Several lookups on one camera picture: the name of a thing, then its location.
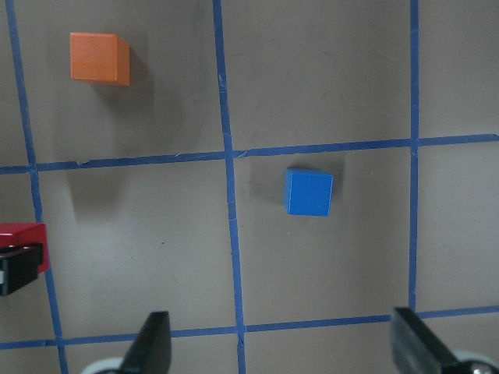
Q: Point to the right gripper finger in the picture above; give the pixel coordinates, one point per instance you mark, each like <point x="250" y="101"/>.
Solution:
<point x="415" y="348"/>
<point x="151" y="351"/>

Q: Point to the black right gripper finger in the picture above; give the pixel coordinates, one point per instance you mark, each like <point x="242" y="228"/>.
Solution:
<point x="19" y="266"/>

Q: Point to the red block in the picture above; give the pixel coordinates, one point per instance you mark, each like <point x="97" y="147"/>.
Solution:
<point x="24" y="234"/>

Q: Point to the blue block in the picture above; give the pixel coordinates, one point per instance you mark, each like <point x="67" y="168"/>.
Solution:
<point x="308" y="192"/>

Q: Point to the orange block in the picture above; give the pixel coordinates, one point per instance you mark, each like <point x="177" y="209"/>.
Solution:
<point x="99" y="58"/>

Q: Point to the brown gridded table mat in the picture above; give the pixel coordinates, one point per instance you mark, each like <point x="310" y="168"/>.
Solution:
<point x="168" y="194"/>

